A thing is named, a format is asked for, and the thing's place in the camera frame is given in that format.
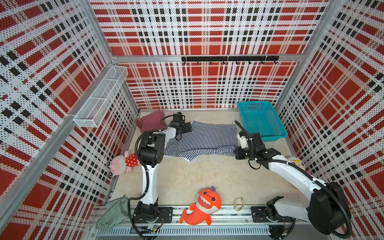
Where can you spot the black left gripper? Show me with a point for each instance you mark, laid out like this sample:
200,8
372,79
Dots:
187,127

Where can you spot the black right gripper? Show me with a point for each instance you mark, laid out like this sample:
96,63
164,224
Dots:
237,153

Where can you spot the blue white striped tank top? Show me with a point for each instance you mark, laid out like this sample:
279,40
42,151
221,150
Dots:
204,139

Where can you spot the pink ribbed tank top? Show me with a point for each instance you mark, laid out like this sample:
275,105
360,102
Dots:
150,122

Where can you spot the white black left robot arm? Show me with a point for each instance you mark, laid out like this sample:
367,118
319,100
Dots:
149,149

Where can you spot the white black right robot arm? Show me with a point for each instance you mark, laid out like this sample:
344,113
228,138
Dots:
325,206

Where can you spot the teal plastic basket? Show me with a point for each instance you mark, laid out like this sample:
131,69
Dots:
261,117

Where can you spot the white pink axolotl plush toy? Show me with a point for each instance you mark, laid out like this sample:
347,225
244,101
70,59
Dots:
296,161

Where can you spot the beige rubber band loop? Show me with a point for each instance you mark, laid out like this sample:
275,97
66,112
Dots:
239,204

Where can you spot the red shark plush toy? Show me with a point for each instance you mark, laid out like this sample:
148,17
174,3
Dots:
208,202

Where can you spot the pink pig plush toy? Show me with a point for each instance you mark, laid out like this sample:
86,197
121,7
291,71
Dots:
123,164

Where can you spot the green cloth rag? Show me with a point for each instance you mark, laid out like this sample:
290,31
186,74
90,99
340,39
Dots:
116,213

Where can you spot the black wall hook rail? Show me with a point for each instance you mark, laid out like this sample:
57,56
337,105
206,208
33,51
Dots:
261,59

